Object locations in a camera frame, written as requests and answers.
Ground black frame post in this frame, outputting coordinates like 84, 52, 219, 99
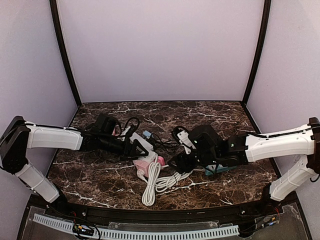
49, 0, 82, 108
241, 0, 272, 108

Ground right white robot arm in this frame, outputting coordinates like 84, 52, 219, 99
168, 117, 320, 202

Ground white and pink cube socket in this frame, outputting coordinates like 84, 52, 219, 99
133, 151, 165, 177

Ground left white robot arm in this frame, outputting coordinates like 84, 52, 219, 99
0, 113, 158, 204

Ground white power strip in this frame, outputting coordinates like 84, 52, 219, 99
130, 132, 154, 151

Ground black usb cable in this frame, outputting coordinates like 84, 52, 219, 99
148, 133, 180, 155

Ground right black frame post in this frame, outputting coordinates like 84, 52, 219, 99
241, 0, 272, 108

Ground teal power strip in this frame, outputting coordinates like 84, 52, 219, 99
204, 165, 236, 176

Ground left black frame post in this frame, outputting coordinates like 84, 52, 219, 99
49, 0, 82, 108

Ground light blue charger plug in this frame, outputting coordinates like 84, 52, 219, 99
143, 130, 153, 139

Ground small circuit board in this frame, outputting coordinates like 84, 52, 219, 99
72, 224, 95, 236

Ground white power cable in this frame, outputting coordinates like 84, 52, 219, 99
135, 159, 203, 207

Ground white slotted cable duct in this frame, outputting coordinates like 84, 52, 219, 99
32, 213, 240, 240

